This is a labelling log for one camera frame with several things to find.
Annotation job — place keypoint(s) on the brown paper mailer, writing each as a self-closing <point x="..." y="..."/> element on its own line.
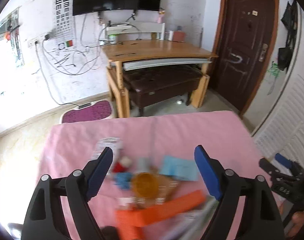
<point x="166" y="188"/>

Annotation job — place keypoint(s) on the red white paper roll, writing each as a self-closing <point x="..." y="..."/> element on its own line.
<point x="122" y="165"/>

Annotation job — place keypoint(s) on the brown entrance door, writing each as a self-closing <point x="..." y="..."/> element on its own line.
<point x="245" y="39"/>

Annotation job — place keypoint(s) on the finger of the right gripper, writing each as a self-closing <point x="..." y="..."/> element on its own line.
<point x="283" y="160"/>
<point x="269" y="168"/>

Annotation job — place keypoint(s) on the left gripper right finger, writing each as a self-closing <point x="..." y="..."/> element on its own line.
<point x="260" y="218"/>

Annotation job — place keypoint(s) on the wooden desk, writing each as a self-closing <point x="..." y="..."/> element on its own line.
<point x="131" y="55"/>

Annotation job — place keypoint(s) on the orange plastic cup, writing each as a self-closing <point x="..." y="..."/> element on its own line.
<point x="145" y="185"/>

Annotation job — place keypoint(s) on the black round cap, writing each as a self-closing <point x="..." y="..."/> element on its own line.
<point x="110" y="233"/>

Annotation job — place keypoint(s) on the white louvered cabinet door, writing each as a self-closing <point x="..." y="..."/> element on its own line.
<point x="283" y="130"/>

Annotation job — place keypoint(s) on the person right hand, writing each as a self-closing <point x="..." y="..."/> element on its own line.
<point x="298" y="221"/>

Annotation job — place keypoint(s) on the eye chart poster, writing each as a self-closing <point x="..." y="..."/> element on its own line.
<point x="63" y="24"/>

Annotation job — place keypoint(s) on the white printed receipt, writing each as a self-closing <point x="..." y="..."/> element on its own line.
<point x="114" y="143"/>

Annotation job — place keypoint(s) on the purple grey plastic bag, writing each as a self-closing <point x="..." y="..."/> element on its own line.
<point x="192" y="225"/>

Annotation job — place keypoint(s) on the purple foot massage mat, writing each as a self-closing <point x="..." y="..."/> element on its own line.
<point x="91" y="111"/>

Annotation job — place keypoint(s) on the dark brown tufted bench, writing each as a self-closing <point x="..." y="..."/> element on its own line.
<point x="155" y="84"/>

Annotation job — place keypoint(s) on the pink box on desk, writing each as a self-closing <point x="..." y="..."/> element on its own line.
<point x="178" y="36"/>

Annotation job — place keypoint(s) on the black bag on hook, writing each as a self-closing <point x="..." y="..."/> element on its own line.
<point x="290" y="21"/>

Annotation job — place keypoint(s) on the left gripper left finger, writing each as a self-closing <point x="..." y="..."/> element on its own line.
<point x="45" y="219"/>

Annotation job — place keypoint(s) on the long orange box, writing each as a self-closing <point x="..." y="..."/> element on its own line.
<point x="158" y="213"/>

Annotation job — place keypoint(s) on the pink tablecloth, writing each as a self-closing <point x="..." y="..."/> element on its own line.
<point x="221" y="133"/>

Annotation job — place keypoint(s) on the blue scrap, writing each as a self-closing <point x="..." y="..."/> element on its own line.
<point x="123" y="180"/>

